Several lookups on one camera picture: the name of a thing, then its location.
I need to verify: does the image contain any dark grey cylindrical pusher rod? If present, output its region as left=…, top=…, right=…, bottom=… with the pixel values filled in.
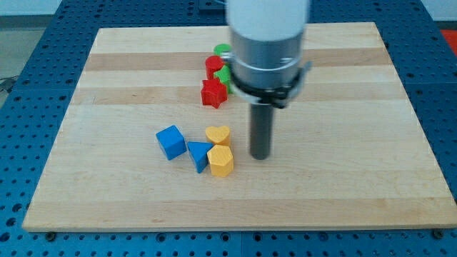
left=250, top=104, right=274, bottom=160

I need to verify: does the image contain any blue wooden cube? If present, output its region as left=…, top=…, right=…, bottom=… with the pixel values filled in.
left=156, top=125, right=187, bottom=161

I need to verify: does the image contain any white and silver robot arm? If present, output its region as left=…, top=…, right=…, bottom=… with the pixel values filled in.
left=222, top=0, right=311, bottom=160

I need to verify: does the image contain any blue wooden triangle block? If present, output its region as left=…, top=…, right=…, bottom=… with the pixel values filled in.
left=188, top=141, right=214, bottom=173

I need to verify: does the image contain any yellow wooden heart block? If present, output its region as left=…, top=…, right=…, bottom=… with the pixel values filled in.
left=205, top=126, right=231, bottom=146

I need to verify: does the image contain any red wooden star block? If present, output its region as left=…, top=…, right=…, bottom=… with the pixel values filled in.
left=201, top=79, right=228, bottom=109

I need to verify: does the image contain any green wooden star block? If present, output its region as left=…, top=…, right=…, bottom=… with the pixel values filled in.
left=214, top=65, right=233, bottom=94

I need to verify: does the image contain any yellow wooden hexagon block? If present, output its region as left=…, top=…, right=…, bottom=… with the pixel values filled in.
left=207, top=145, right=234, bottom=177

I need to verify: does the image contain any red wooden cylinder block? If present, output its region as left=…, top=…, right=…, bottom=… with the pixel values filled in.
left=204, top=55, right=224, bottom=79

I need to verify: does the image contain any green wooden cylinder block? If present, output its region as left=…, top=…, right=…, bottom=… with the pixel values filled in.
left=213, top=44, right=231, bottom=56

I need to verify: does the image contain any light wooden board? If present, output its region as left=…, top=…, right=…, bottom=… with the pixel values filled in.
left=23, top=22, right=456, bottom=232

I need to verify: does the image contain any black cable clamp ring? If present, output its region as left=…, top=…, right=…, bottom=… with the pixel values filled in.
left=220, top=52, right=313, bottom=110

